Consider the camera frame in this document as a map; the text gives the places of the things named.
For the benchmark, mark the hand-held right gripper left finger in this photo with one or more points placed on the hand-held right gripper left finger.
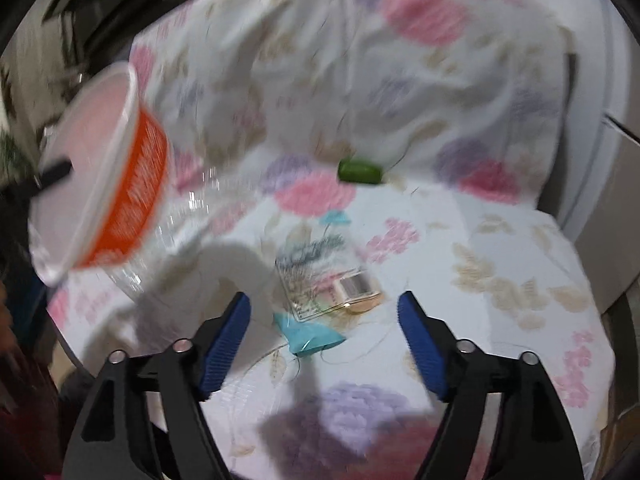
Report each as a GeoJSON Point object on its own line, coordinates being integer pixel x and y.
{"type": "Point", "coordinates": [225, 345]}

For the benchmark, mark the person's left forearm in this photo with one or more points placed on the person's left forearm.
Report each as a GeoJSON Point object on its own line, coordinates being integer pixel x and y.
{"type": "Point", "coordinates": [25, 410]}

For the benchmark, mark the clear barcode wrapper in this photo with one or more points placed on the clear barcode wrapper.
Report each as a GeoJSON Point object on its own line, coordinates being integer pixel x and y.
{"type": "Point", "coordinates": [350, 285]}

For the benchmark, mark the floral printed cloth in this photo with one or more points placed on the floral printed cloth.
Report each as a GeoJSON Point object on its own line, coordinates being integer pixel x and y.
{"type": "Point", "coordinates": [400, 85]}

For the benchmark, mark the clear plastic tray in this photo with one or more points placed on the clear plastic tray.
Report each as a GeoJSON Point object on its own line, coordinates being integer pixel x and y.
{"type": "Point", "coordinates": [150, 265]}

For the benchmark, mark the small green plastic piece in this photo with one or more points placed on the small green plastic piece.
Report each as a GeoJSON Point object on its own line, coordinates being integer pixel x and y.
{"type": "Point", "coordinates": [359, 171]}

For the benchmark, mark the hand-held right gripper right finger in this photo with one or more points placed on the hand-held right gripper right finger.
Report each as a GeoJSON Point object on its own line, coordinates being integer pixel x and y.
{"type": "Point", "coordinates": [422, 345]}

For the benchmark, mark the teal wrapper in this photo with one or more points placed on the teal wrapper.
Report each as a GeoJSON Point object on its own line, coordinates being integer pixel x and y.
{"type": "Point", "coordinates": [310, 335]}

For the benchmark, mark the orange and white noodle bowl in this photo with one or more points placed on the orange and white noodle bowl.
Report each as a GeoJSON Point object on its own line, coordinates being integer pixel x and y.
{"type": "Point", "coordinates": [135, 185]}

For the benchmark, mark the grey refrigerator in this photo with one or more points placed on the grey refrigerator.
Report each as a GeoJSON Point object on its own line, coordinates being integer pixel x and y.
{"type": "Point", "coordinates": [610, 185]}

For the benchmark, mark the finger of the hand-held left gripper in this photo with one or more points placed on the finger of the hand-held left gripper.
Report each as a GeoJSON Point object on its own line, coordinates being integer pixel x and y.
{"type": "Point", "coordinates": [55, 172]}

